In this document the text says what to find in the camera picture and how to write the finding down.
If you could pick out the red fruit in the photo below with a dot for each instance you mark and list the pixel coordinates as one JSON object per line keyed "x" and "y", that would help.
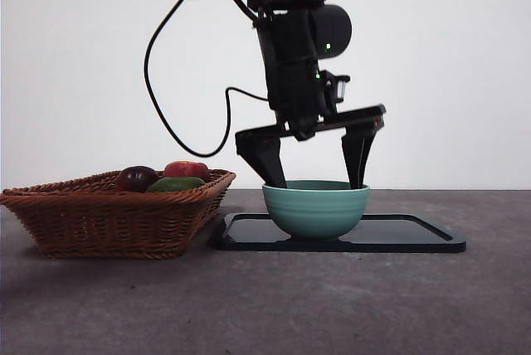
{"x": 186, "y": 169}

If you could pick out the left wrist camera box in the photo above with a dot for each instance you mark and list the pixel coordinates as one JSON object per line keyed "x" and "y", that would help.
{"x": 338, "y": 89}

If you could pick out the brown wicker basket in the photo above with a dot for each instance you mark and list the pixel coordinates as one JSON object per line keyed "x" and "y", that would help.
{"x": 108, "y": 222}

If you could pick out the dark purple fruit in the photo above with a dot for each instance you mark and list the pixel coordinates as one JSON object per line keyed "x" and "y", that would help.
{"x": 137, "y": 178}

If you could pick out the teal ceramic bowl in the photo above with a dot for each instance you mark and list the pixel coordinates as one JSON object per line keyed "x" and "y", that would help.
{"x": 315, "y": 210}

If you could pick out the green fruit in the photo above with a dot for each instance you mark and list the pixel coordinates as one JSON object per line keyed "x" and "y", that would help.
{"x": 176, "y": 184}

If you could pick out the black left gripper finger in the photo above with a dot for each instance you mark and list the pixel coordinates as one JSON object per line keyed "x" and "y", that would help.
{"x": 357, "y": 152}
{"x": 265, "y": 160}

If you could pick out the dark teal rectangular tray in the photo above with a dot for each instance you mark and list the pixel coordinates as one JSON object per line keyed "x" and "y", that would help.
{"x": 394, "y": 234}

